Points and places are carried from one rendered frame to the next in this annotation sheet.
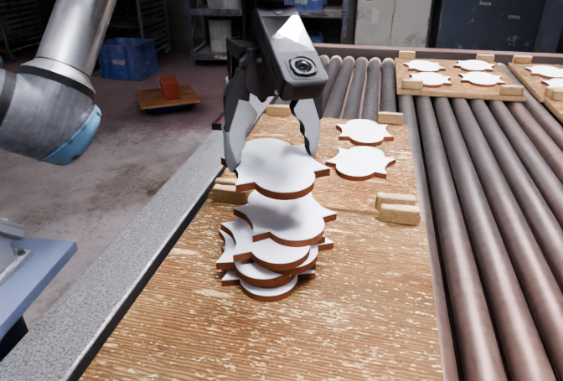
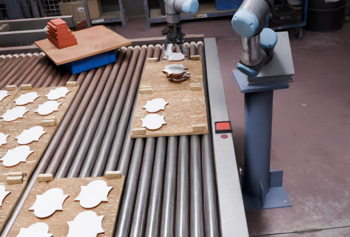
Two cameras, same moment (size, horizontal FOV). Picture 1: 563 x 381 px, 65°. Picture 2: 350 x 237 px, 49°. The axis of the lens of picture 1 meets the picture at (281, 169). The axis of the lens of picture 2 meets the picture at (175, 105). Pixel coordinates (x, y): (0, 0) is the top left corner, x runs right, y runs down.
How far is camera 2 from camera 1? 2.54 m
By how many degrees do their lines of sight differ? 123
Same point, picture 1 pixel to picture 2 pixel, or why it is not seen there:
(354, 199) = (158, 94)
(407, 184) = (140, 101)
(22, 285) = (240, 80)
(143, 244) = (213, 81)
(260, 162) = (177, 55)
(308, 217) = (167, 68)
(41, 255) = (245, 86)
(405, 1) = not seen: outside the picture
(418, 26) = not seen: outside the picture
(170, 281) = (197, 72)
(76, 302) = (216, 71)
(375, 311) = (154, 75)
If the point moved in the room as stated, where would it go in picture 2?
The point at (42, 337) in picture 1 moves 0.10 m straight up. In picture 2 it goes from (216, 67) to (215, 52)
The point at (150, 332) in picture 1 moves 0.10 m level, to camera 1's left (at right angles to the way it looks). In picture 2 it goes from (195, 66) to (211, 64)
